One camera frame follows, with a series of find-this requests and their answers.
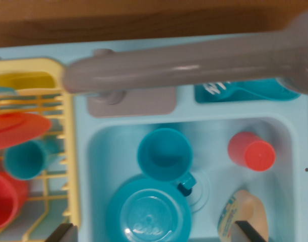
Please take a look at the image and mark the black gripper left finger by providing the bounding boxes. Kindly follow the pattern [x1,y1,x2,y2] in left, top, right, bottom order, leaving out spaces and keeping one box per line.
[46,223,80,242]

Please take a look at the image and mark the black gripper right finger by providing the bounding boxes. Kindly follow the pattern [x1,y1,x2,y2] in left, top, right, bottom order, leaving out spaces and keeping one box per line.
[231,220,270,242]

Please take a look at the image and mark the cream detergent bottle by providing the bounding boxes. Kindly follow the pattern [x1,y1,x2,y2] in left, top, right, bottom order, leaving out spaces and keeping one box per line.
[217,189,268,242]

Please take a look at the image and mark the light blue toy sink unit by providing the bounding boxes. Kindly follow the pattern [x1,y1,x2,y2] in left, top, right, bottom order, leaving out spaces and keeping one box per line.
[0,35,308,242]

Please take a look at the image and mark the red toy mug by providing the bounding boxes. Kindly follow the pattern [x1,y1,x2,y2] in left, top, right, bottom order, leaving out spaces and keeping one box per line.
[0,161,28,231]

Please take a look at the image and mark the red toy cup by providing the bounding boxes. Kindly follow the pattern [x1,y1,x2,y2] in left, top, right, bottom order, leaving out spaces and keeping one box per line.
[228,131,276,172]

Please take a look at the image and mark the small teal cup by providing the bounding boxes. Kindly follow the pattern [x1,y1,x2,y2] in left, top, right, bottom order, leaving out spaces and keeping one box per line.
[5,140,66,180]

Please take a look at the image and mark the teal toy plate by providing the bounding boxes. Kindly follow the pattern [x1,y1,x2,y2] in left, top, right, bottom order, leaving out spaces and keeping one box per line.
[105,176,194,242]

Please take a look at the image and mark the yellow dish rack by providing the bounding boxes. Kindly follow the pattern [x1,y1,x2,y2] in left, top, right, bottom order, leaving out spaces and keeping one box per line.
[0,57,81,242]

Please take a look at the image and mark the teal toy mug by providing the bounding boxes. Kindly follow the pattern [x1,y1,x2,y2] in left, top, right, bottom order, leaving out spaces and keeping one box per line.
[137,128,197,191]

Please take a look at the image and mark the red toy plate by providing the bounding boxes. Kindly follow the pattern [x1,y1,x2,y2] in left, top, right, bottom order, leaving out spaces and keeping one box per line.
[0,112,53,152]

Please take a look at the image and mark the teal dish brush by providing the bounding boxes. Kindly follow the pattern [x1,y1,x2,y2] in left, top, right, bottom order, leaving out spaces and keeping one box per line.
[203,79,302,101]

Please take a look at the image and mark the teal toy fork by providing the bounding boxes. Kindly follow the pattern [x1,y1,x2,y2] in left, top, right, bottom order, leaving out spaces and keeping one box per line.
[0,85,18,96]

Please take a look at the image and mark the grey toy faucet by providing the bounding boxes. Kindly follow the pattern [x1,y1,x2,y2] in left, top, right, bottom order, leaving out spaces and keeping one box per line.
[61,10,308,105]

